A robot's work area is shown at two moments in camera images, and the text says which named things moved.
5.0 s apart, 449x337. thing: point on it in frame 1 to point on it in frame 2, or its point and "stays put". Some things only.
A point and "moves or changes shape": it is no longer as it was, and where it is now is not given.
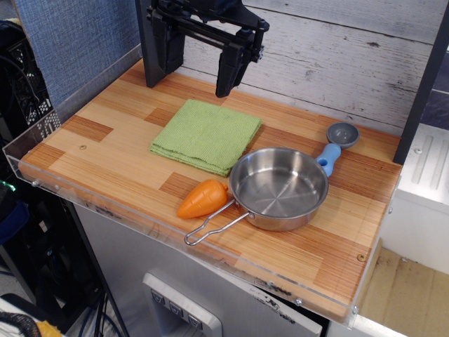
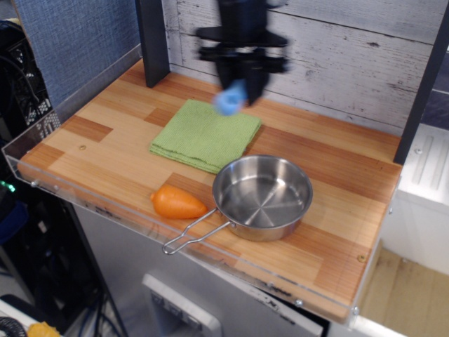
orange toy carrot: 205,196 to 171,202
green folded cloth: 204,137 stays put
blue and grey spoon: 340,135 to 231,99
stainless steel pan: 276,189 moves or changes shape
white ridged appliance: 417,225 stays put
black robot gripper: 229,24 to 242,47
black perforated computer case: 26,109 stays put
